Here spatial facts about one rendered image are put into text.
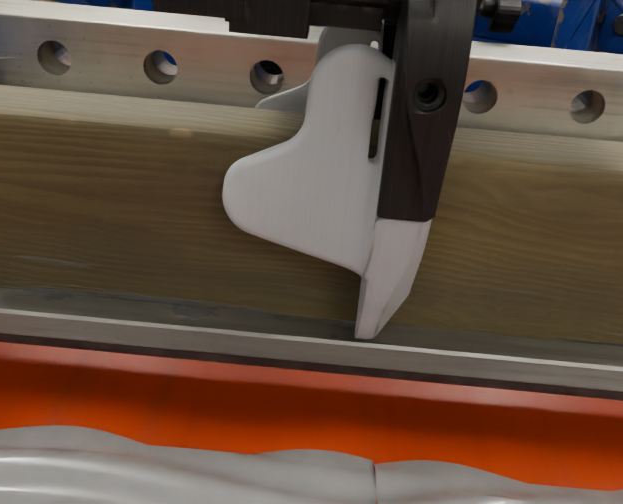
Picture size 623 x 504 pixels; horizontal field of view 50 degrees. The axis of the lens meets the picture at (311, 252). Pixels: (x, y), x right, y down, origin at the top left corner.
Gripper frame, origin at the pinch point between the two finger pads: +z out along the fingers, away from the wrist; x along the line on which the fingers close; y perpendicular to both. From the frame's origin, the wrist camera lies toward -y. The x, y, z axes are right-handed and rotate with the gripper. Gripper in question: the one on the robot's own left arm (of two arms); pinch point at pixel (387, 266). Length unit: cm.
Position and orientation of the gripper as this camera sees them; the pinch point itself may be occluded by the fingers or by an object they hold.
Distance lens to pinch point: 23.8
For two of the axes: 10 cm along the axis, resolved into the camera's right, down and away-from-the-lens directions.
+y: -10.0, -0.9, 0.1
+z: -0.8, 8.7, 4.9
